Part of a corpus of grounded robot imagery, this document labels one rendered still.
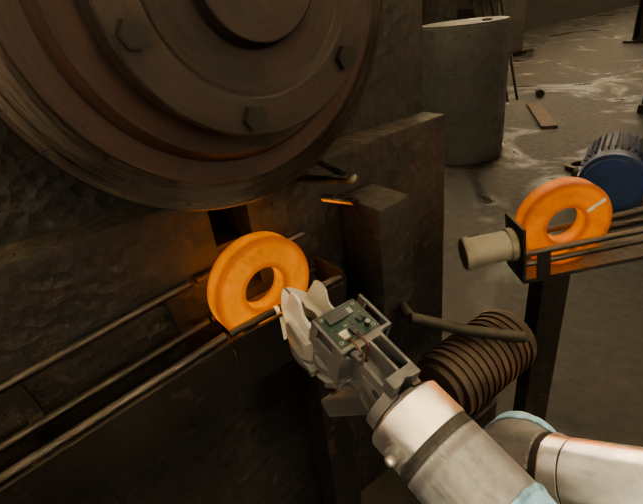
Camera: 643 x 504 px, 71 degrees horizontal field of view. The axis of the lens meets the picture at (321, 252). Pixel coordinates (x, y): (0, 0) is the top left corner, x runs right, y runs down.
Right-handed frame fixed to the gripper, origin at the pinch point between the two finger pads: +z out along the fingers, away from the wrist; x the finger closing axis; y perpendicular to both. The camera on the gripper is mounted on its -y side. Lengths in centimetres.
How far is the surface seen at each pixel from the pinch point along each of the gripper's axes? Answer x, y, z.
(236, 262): 3.6, 2.7, 7.4
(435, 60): -221, -56, 153
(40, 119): 19.2, 24.8, 12.1
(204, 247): 4.9, 0.5, 14.5
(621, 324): -125, -71, -23
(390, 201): -22.8, 3.6, 5.5
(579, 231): -51, -2, -14
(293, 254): -5.3, 0.1, 6.8
